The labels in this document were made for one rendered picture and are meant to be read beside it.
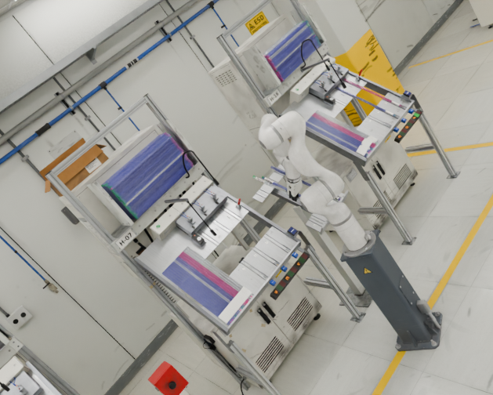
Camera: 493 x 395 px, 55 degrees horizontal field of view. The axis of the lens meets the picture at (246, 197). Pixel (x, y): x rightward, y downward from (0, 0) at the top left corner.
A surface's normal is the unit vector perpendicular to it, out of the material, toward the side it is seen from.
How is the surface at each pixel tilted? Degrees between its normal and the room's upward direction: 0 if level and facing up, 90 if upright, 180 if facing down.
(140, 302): 90
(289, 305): 90
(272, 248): 44
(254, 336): 90
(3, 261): 90
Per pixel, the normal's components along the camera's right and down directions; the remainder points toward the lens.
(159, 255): -0.04, -0.56
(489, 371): -0.57, -0.75
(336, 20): 0.54, -0.04
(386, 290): -0.38, 0.60
